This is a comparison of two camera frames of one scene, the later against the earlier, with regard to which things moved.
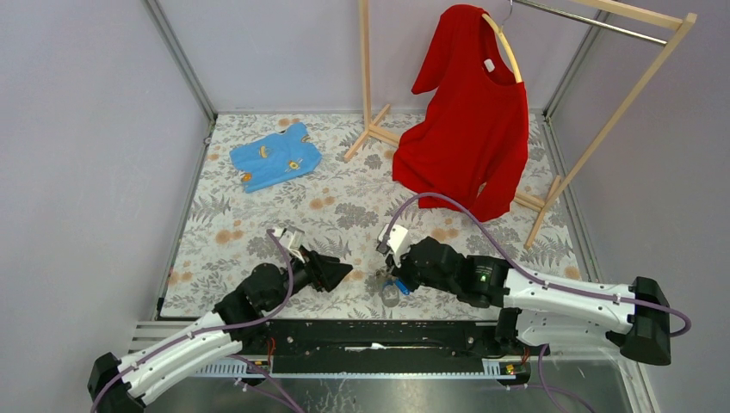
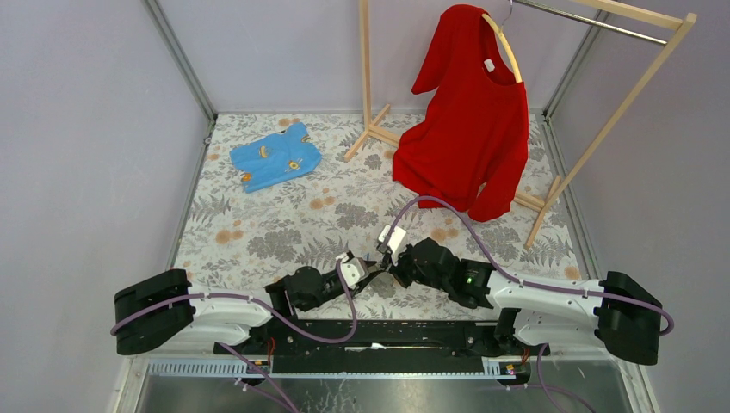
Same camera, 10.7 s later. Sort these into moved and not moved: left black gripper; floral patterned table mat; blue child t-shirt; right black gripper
Moved: left black gripper
Not moved: blue child t-shirt; right black gripper; floral patterned table mat
